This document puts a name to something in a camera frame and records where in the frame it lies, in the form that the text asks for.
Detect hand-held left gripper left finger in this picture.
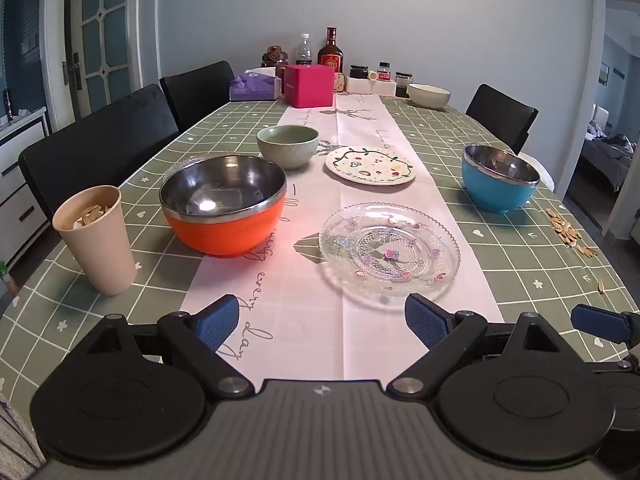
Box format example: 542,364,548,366
67,294,256,400

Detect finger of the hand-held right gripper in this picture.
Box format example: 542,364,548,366
570,303,640,348

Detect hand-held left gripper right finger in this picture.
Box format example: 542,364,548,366
387,292,573,401

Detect orange steel bowl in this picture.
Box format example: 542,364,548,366
159,155,289,259

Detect blue steel bowl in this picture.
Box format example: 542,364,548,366
461,144,542,214

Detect painted white plate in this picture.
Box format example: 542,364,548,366
325,145,417,187

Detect green ceramic bowl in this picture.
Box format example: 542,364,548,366
256,125,321,170

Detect large glass plate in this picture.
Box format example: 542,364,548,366
319,202,461,298

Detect white printed table runner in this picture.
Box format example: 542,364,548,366
179,92,505,381

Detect scattered sunflower seeds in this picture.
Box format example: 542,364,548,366
545,208,606,293

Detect green checked tablecloth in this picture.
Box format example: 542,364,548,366
0,92,640,411

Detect beige cup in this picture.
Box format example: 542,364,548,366
52,185,138,297

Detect heap of seed shells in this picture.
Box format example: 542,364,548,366
74,203,117,231

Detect bed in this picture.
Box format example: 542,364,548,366
580,132,640,193

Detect wide black chair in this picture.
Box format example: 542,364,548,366
18,84,180,221

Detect white ceramic bowl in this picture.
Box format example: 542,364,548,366
406,83,452,110

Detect person's striped clothing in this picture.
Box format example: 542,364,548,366
0,392,48,480

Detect purple tissue pack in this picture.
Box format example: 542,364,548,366
229,72,282,102

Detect pink box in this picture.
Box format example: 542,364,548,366
284,64,335,109

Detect white cabinet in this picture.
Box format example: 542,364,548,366
0,107,51,271

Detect brown rose ornament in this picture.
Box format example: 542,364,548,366
261,45,290,68

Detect amber liquor bottle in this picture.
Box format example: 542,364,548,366
318,26,345,73

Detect clear water bottle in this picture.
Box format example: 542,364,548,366
295,33,314,67

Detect white glass-panel door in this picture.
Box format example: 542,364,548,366
64,0,146,121

